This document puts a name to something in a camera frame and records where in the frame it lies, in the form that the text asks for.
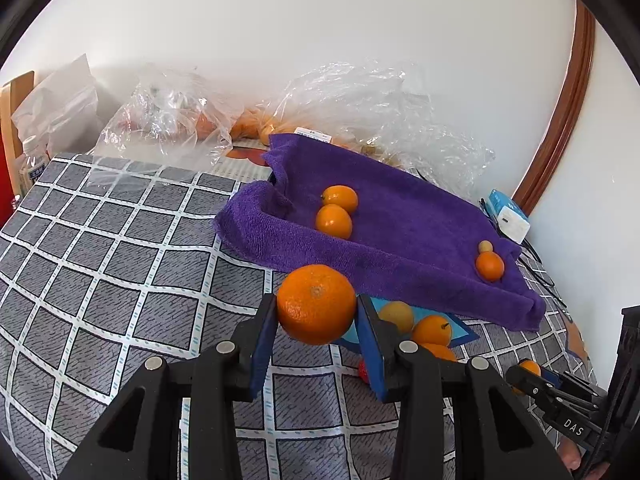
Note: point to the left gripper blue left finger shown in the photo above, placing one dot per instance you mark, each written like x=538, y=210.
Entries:
x=265, y=329

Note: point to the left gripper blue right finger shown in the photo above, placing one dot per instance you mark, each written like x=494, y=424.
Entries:
x=371, y=337

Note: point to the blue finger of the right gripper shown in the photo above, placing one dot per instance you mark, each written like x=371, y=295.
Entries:
x=567, y=382
x=545, y=389

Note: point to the orange tangerine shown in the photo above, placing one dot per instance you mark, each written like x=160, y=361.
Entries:
x=440, y=351
x=341, y=195
x=524, y=377
x=335, y=221
x=490, y=266

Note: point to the small red cherry tomato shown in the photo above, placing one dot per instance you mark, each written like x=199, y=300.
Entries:
x=362, y=372

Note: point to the brown-green kiwi-like fruit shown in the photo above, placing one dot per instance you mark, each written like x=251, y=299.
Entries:
x=400, y=314

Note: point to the small orange with stem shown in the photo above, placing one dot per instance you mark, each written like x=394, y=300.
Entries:
x=433, y=329

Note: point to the large orange mandarin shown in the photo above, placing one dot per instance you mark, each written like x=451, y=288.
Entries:
x=316, y=304

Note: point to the small tan longan fruit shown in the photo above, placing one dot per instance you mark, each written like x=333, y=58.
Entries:
x=485, y=246

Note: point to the clear bag of fruits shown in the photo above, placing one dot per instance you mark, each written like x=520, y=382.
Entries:
x=172, y=119

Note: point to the person's right hand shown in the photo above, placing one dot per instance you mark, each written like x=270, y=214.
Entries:
x=571, y=458

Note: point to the purple towel-covered tray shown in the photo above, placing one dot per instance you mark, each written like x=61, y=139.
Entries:
x=411, y=240

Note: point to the blue tissue pack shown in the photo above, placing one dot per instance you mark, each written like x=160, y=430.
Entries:
x=510, y=219

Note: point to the grey checked tablecloth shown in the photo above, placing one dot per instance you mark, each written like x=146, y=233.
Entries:
x=106, y=263

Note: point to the fruit picture placemat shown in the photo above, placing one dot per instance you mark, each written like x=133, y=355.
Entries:
x=244, y=162

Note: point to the large clear plastic bag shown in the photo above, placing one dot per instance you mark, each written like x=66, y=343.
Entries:
x=384, y=112

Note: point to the bag of small kumquats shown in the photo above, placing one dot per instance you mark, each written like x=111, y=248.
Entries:
x=261, y=124

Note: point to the red paper shopping bag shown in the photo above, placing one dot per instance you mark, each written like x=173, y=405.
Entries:
x=6, y=188

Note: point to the clear plastic water bottle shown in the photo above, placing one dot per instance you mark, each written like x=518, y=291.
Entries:
x=35, y=161

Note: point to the white plastic bag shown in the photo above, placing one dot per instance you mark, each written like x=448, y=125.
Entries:
x=61, y=113

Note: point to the wooden chair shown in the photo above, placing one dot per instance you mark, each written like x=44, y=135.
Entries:
x=12, y=96

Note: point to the brown wooden door frame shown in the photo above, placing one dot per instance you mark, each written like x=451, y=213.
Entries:
x=565, y=114

